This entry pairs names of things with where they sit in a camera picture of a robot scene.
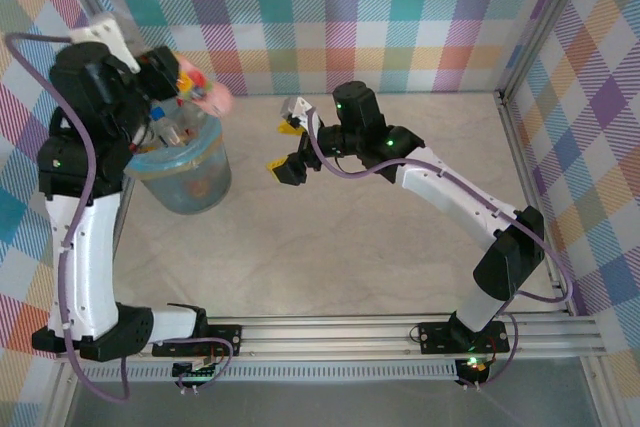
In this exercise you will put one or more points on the checkered cloth backdrop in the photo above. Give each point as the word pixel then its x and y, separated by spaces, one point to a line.
pixel 350 22
pixel 25 97
pixel 600 147

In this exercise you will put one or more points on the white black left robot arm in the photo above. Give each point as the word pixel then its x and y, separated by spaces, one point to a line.
pixel 90 257

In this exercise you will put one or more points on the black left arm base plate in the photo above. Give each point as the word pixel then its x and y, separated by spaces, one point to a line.
pixel 225 339

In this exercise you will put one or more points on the controller board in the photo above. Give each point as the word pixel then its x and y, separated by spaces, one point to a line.
pixel 197 372
pixel 475 366

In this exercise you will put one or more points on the translucent blue plastic bin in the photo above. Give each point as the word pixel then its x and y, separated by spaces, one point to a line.
pixel 200 197

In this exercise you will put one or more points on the pink fruit print bottle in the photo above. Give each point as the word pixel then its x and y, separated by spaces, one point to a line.
pixel 210 89

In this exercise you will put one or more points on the aluminium side rail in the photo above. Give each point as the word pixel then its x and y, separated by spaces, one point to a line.
pixel 520 162

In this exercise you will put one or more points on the left controller board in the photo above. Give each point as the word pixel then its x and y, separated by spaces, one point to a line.
pixel 197 372

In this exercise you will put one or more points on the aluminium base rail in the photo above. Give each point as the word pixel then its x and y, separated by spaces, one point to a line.
pixel 325 337

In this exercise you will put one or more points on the right controller board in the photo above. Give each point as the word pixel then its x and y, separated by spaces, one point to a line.
pixel 475 366

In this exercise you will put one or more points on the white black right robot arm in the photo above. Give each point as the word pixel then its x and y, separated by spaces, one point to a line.
pixel 450 187

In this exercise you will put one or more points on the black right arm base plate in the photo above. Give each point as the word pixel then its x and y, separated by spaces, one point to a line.
pixel 435 337

